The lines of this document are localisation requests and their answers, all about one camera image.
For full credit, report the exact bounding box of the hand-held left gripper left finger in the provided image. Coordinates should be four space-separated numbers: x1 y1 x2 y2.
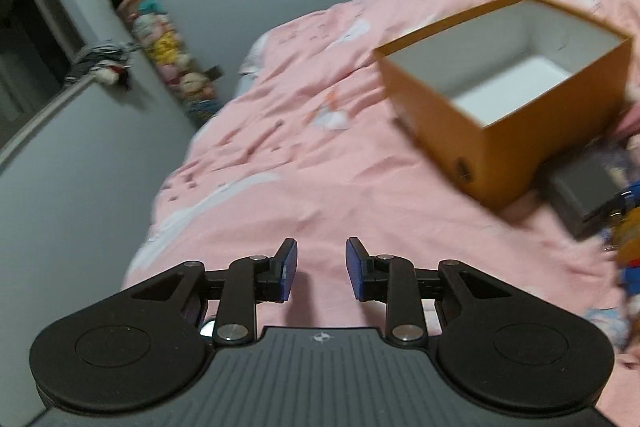
125 237 299 348

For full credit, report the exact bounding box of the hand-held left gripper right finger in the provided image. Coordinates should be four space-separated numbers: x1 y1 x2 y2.
346 237 522 346

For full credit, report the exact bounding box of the orange cardboard box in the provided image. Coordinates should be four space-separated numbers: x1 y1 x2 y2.
375 0 634 210

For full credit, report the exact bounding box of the dark grey box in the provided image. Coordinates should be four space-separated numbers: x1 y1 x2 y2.
537 149 632 241

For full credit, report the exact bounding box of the pink printed blanket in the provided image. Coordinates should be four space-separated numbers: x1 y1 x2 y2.
122 0 640 427

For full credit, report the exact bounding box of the hanging column of plush toys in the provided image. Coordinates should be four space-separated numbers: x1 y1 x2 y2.
96 0 224 124

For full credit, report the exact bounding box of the pile of colourful toys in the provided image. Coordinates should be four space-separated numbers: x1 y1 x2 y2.
604 179 640 308

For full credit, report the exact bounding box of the pile of clothes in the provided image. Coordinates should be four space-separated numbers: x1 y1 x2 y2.
64 40 139 90

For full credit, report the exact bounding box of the dark window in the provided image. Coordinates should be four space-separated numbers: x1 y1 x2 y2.
0 0 87 132

